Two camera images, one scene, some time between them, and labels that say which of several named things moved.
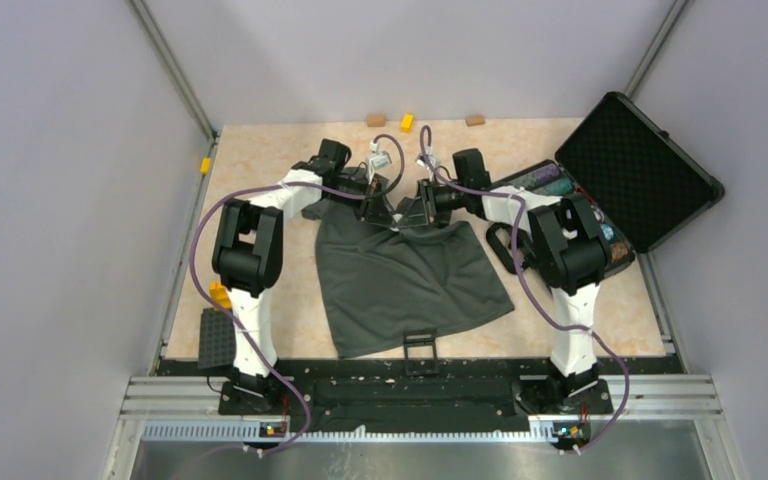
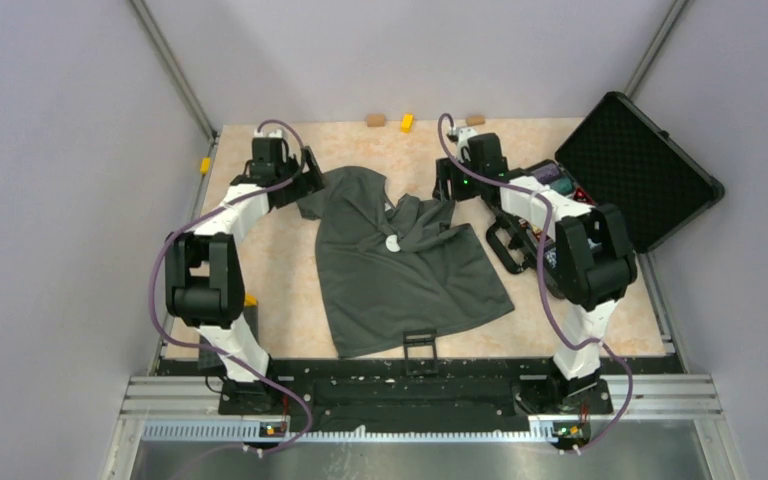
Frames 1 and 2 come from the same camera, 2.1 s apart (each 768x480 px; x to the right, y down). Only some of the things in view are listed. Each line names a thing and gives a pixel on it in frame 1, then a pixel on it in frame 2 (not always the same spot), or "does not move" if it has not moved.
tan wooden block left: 376,120 does not move
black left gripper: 374,203 -> 311,181
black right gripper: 418,213 -> 444,172
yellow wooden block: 407,123 does not move
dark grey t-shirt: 380,281 does not move
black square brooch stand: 420,365 does not move
